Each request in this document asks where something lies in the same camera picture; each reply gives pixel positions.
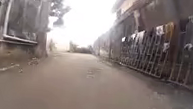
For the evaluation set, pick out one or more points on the grey concrete lane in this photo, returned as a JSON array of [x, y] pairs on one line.
[[81, 89]]

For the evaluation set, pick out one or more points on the metal railing fence with laundry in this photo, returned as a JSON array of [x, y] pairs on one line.
[[151, 52]]

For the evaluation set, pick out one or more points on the tree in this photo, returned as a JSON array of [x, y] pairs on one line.
[[59, 8]]

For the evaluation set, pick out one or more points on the building with overhanging roof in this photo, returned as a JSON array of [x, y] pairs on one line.
[[145, 11]]

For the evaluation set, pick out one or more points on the grey concrete building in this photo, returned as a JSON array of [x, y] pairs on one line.
[[19, 13]]

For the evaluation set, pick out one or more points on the dirt strip with debris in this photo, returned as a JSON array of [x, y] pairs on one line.
[[3, 60]]

